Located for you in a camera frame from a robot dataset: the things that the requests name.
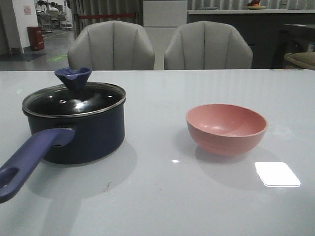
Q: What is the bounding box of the pink bowl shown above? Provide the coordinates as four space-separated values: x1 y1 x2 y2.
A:
186 104 267 156

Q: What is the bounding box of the glass lid with blue knob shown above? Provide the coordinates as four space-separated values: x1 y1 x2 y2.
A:
22 67 126 118

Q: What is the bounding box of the dark blue saucepan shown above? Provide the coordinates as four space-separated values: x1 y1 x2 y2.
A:
0 98 126 204

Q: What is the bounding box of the right beige upholstered chair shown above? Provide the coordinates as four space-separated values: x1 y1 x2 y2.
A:
164 21 253 70

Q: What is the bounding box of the beige upholstered chair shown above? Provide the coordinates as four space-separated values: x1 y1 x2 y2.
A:
164 21 253 70
67 21 155 70

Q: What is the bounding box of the left beige upholstered chair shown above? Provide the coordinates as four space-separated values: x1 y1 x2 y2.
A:
67 21 155 70

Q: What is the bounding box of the white refrigerator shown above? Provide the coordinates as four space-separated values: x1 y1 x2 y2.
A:
143 0 188 70

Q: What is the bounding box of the red belt barrier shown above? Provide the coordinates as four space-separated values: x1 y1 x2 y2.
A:
77 12 137 19

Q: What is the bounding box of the flat tray on counter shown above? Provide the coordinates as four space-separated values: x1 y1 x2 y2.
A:
198 7 219 10

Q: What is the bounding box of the grey pleated curtain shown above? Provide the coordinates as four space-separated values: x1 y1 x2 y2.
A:
69 0 143 38

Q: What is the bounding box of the dark kitchen counter cabinet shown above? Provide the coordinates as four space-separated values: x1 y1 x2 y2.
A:
187 9 315 69

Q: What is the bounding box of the dark floor mat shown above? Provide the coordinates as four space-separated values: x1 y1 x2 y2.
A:
0 54 45 62

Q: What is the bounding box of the seated person in white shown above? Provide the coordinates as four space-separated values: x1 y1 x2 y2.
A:
49 2 60 21

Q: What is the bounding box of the red waste bin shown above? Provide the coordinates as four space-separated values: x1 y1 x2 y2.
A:
27 26 45 51

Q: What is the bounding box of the fruit plate on counter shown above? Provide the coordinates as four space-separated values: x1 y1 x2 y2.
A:
245 0 266 10

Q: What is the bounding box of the olive cushion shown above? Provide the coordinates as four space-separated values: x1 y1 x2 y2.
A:
284 52 315 70

